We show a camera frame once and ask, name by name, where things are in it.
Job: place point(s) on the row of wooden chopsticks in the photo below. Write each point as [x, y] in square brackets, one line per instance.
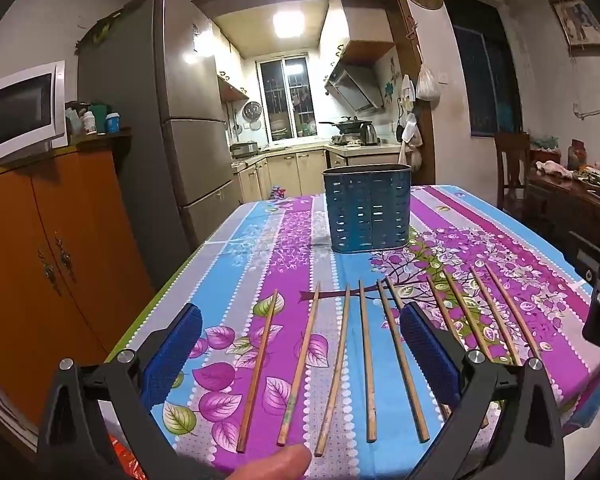
[365, 350]

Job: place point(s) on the steel cooking pot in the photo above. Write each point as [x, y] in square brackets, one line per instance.
[244, 149]

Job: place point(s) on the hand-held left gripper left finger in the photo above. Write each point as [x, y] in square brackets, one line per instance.
[180, 342]

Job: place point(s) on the black wok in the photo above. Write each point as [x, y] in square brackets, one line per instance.
[347, 124]

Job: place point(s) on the white plastic bag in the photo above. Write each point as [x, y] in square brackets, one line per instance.
[426, 85]

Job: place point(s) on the dark wooden side table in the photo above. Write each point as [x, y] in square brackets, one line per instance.
[570, 205]

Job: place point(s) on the dark window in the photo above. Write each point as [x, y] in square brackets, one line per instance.
[485, 70]

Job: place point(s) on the green container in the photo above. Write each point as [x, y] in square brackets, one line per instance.
[100, 115]

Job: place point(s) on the white cloth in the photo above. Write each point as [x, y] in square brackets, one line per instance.
[552, 169]

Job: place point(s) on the steel kettle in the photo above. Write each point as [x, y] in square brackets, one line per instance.
[369, 134]

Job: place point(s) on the red plastic bag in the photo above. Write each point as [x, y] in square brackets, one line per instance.
[127, 460]

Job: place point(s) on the beige kitchen cabinets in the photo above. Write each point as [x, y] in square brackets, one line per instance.
[290, 170]

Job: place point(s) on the steel range hood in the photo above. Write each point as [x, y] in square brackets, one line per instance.
[352, 87]

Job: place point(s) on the orange wooden cabinet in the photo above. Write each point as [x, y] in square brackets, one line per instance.
[55, 260]

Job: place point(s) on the red bottles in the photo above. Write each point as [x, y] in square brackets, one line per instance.
[279, 193]

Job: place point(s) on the hanging kitchen cloths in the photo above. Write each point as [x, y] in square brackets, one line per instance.
[410, 135]

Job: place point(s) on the silver refrigerator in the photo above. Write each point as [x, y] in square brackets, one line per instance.
[180, 135]

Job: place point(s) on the white microwave oven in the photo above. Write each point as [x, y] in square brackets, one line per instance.
[15, 110]

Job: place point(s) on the white medicine bottle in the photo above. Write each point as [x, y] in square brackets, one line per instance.
[89, 124]

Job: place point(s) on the square ceiling light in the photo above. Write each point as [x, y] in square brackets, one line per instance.
[288, 24]

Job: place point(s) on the person's left hand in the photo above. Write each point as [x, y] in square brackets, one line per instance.
[275, 465]

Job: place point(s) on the blue perforated utensil holder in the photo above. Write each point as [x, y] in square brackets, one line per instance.
[367, 210]

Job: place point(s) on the wooden chair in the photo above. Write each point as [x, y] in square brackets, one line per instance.
[512, 165]

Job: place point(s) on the blue and white jar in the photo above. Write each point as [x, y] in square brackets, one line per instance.
[112, 124]

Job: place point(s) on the framed wall picture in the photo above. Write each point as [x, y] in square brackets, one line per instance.
[582, 20]

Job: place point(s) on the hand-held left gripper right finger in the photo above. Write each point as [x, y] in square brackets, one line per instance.
[427, 350]

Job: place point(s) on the floral striped tablecloth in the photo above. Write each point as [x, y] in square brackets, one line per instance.
[300, 260]

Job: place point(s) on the brown glass jar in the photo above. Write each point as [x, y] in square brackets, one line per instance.
[576, 155]

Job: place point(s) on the kitchen window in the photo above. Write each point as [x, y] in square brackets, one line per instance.
[286, 97]

